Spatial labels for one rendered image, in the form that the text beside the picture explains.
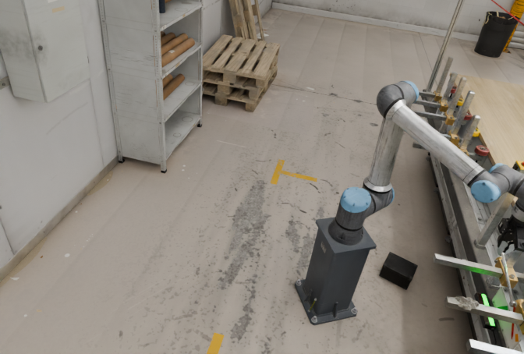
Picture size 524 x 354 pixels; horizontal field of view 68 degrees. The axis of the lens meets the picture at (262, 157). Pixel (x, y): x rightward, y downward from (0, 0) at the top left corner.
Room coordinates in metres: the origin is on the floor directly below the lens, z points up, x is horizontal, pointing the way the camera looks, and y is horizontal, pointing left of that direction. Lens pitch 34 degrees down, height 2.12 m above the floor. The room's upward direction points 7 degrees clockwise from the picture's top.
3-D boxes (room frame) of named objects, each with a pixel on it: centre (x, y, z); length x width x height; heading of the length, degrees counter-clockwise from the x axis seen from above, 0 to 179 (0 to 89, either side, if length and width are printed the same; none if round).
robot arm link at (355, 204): (1.60, -0.52, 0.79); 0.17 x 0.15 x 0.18; 131
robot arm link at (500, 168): (1.31, -0.98, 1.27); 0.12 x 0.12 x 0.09; 41
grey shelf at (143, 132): (3.17, 0.97, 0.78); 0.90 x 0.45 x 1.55; 170
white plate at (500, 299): (1.04, -1.09, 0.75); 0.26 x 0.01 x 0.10; 171
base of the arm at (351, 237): (1.60, -0.51, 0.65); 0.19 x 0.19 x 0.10
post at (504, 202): (1.52, -1.19, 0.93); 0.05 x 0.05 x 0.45; 81
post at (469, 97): (2.49, -1.34, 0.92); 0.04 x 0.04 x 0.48; 81
